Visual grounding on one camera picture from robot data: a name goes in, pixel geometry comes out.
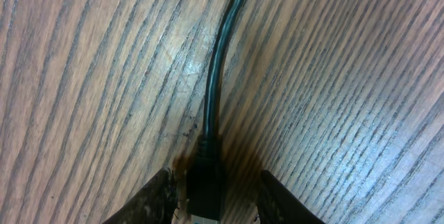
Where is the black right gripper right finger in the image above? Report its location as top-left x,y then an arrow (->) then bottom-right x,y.
256,170 -> 324,224

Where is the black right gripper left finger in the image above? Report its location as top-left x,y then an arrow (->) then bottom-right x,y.
103,168 -> 178,224

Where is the long black USB-A cable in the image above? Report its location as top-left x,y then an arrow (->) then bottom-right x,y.
186,0 -> 262,224

